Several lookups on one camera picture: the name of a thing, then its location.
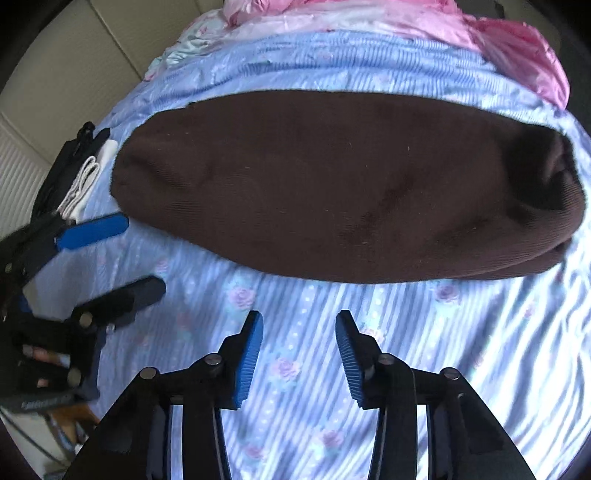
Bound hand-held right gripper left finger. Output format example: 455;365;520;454
63;311;265;480

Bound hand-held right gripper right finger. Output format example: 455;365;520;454
335;311;536;480

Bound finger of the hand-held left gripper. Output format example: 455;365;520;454
55;276;167;330
9;213;129;282

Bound dark brown pants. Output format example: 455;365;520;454
109;89;586;283

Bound white folded cloth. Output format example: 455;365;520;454
60;139;122;221

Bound blue floral striped bed sheet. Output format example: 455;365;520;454
44;28;591;480

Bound pink floral quilt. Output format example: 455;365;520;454
222;0;570;110

